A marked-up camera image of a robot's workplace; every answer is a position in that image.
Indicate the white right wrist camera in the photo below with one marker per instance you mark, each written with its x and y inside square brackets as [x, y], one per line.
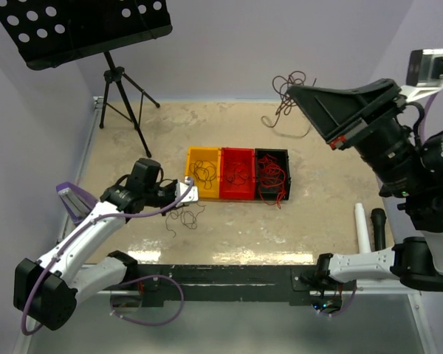
[424, 74]

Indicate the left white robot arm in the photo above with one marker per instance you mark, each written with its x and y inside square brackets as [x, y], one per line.
[48, 290]

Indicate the black plastic bin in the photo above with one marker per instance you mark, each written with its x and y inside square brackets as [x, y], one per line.
[272, 175]

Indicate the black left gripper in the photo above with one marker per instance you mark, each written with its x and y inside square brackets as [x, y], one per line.
[173, 186]

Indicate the red plastic bin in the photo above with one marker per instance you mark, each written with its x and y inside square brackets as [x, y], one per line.
[237, 179]

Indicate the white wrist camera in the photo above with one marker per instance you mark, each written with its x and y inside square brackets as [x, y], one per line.
[424, 74]
[186, 192]

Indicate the black microphone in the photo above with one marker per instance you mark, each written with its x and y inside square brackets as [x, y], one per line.
[378, 220]

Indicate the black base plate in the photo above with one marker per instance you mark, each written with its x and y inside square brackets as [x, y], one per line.
[227, 283]

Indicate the white microphone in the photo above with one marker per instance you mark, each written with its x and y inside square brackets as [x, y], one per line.
[362, 229]

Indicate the black perforated music stand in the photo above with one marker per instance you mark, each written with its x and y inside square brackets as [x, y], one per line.
[49, 34]

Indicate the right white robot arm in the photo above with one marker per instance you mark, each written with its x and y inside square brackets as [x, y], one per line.
[412, 171]

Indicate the purple plastic holder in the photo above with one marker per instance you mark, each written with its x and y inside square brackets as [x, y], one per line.
[77, 201]

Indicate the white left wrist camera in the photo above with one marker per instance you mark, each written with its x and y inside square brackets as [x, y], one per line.
[186, 192]

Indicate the yellow plastic bin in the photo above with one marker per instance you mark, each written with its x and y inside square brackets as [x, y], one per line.
[203, 164]

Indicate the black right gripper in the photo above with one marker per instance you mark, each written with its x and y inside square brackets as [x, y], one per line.
[340, 113]

